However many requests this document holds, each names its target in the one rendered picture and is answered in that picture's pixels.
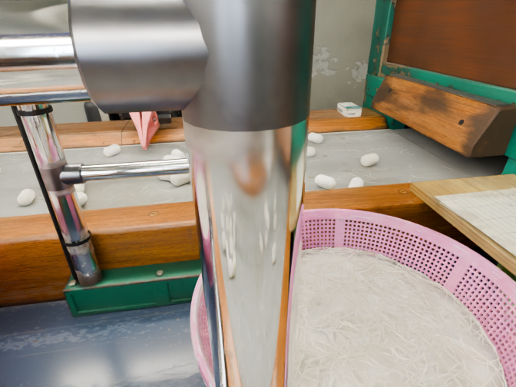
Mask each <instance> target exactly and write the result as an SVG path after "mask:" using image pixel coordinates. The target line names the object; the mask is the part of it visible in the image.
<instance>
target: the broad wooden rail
mask: <svg viewBox="0 0 516 387"><path fill-rule="evenodd" d="M55 125H56V128H57V130H58V135H59V137H60V140H61V145H62V147H63V150H64V149H76V148H89V147H109V146H111V145H112V144H117V145H119V146H125V145H138V144H141V142H140V138H139V135H138V132H137V128H136V127H135V125H134V122H133V121H132V120H124V121H94V122H79V123H64V124H55ZM385 129H389V127H388V124H387V120H386V118H385V116H383V115H381V114H379V113H377V112H376V111H374V110H372V109H370V108H368V107H362V113H361V117H345V116H344V115H342V114H340V113H339V112H338V111H337V109H327V110H312V111H309V133H308V134H310V133H316V134H323V133H335V132H348V131H372V130H385ZM175 142H185V136H184V125H183V118H182V117H172V118H171V123H170V124H160V126H159V128H158V129H157V131H156V133H155V134H154V136H153V137H152V138H151V140H150V144H162V143H175ZM26 151H27V150H26V147H25V144H24V141H23V139H22V136H21V133H20V130H19V129H18V126H6V127H0V154H1V153H14V152H26Z"/></svg>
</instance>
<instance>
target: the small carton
mask: <svg viewBox="0 0 516 387"><path fill-rule="evenodd" d="M337 111H338V112H339V113H340V114H342V115H344V116H345V117H361V113H362V108H361V107H359V106H357V105H356V104H353V103H352V102H347V103H338V107H337Z"/></svg>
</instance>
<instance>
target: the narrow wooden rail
mask: <svg viewBox="0 0 516 387"><path fill-rule="evenodd" d="M411 183H414V182H411ZM411 183H401V184H384V185H375V186H365V187H348V188H339V189H329V190H312V191H305V197H304V210H312V209H349V210H363V211H368V212H373V213H380V214H384V215H388V216H391V217H397V218H400V219H403V220H407V221H410V222H413V223H417V224H419V225H421V226H424V227H427V228H429V229H431V230H434V231H436V232H439V233H441V234H443V235H445V236H447V237H450V238H452V239H453V240H456V241H458V242H459V243H461V244H463V245H465V246H466V247H468V248H470V249H471V250H474V251H475V252H477V251H484V250H483V249H482V248H481V247H479V246H478V245H477V244H475V243H474V242H473V241H471V240H470V239H469V238H467V237H466V235H464V234H463V233H462V232H461V231H459V230H458V229H457V228H455V227H454V226H453V225H452V224H450V223H449V222H448V221H447V220H446V219H445V218H443V217H442V216H441V215H439V214H438V213H437V212H436V211H434V210H433V209H432V208H431V207H430V206H429V205H427V204H426V203H425V202H424V201H422V200H421V199H420V198H418V197H417V196H416V195H414V194H413V192H411V191H410V185H411ZM82 212H83V214H84V219H85V222H86V224H87V227H88V230H90V231H91V233H89V234H90V235H91V242H92V244H93V247H94V251H95V254H96V257H97V259H98V264H99V267H100V269H101V270H107V269H114V268H122V267H129V266H143V265H151V264H158V263H171V262H178V261H186V260H199V259H200V256H199V250H198V243H197V231H196V224H195V218H194V206H193V201H186V202H177V203H159V204H150V205H141V206H132V207H115V208H105V209H96V210H82ZM70 276H71V270H70V268H69V265H68V261H67V260H66V257H65V253H64V251H63V249H62V246H61V243H60V240H59V238H58V235H57V232H56V229H55V226H54V224H53V221H52V219H51V215H50V214H49V213H43V214H33V215H24V216H15V217H0V308H4V307H10V306H23V305H29V304H36V303H49V302H55V301H62V300H66V299H65V295H64V293H63V290H64V288H65V286H66V284H67V282H68V280H69V278H70Z"/></svg>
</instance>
